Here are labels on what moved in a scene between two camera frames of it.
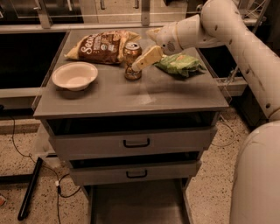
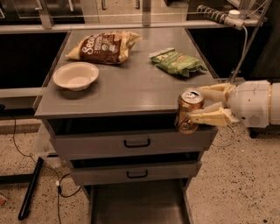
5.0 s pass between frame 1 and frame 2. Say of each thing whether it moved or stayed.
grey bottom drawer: stayed
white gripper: moved
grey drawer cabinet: stayed
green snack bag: stayed
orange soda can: moved
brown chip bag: stayed
